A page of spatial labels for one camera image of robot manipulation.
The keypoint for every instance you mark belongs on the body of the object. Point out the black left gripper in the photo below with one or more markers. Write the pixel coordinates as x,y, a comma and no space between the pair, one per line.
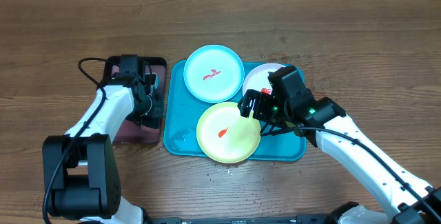
158,112

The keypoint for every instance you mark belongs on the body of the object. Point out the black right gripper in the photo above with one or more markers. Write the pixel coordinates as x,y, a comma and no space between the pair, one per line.
257,103

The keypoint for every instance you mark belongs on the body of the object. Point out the dark tray with red water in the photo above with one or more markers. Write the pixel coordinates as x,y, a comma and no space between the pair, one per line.
130,132

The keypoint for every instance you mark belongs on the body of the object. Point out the teal plastic tray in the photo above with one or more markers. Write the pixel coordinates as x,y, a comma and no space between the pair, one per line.
184,110

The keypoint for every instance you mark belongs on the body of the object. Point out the yellow plate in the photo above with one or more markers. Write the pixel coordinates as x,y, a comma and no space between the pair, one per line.
225,136

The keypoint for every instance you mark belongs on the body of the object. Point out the light blue plate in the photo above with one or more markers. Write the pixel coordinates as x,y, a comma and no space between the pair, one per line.
213,73

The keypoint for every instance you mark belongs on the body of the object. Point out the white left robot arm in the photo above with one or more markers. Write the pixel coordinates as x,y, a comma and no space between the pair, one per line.
81,177

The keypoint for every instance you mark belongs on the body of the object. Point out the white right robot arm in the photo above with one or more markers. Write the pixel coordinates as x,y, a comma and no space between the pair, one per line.
404,197

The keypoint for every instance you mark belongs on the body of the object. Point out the white pink plate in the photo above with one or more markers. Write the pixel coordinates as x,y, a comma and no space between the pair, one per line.
257,78

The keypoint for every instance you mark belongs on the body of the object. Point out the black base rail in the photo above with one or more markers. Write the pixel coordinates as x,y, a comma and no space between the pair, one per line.
298,219

